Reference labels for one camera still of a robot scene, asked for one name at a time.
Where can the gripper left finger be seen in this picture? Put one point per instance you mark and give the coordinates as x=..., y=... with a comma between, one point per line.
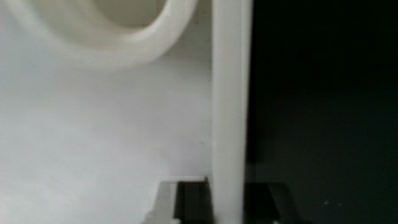
x=181, y=202

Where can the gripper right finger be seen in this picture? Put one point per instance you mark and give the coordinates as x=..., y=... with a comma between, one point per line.
x=268, y=204

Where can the white square tabletop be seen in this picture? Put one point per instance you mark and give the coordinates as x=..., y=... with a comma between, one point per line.
x=122, y=106

